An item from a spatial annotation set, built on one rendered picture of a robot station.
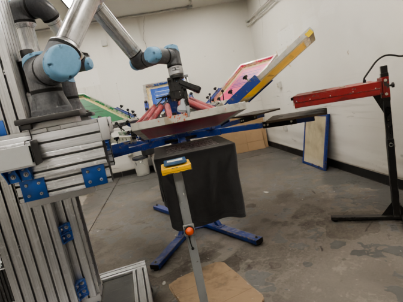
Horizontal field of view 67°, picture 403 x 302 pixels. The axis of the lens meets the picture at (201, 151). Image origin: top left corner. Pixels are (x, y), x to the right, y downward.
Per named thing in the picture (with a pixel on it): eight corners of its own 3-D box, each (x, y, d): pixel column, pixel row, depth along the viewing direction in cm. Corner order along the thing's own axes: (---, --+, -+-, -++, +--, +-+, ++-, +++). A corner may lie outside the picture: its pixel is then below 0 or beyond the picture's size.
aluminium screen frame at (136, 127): (246, 108, 153) (245, 101, 153) (131, 131, 147) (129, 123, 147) (220, 124, 231) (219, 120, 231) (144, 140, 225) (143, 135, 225)
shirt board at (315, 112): (327, 116, 261) (326, 107, 259) (328, 123, 224) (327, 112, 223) (189, 136, 314) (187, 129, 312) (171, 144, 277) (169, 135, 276)
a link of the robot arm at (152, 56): (140, 66, 145) (157, 68, 153) (155, 61, 138) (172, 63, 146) (137, 50, 144) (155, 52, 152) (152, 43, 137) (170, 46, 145)
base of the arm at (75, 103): (54, 118, 158) (50, 99, 157) (60, 117, 173) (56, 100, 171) (84, 112, 162) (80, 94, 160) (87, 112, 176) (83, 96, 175)
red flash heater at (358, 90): (376, 93, 246) (375, 78, 244) (387, 96, 204) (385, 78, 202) (298, 105, 270) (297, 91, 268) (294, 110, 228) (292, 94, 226)
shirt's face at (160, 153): (234, 143, 164) (234, 142, 164) (155, 160, 159) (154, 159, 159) (217, 135, 211) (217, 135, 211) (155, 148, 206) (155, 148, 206)
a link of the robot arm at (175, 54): (158, 48, 151) (171, 50, 157) (162, 69, 151) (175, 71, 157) (168, 42, 145) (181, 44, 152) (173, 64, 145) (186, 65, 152)
